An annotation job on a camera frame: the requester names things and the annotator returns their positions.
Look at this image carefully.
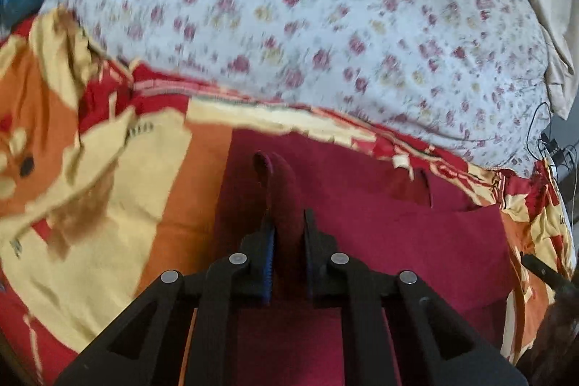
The white floral quilt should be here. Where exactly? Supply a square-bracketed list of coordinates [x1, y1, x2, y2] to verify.
[45, 0, 550, 176]

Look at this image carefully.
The dark red garment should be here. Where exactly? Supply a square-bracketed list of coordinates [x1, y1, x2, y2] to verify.
[215, 130, 514, 385]

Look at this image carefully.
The orange cream red fleece blanket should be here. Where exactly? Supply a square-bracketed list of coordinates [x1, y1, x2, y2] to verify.
[1, 9, 576, 385]

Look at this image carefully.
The black cable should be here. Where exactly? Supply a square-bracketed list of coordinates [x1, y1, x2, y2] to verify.
[524, 101, 579, 228]

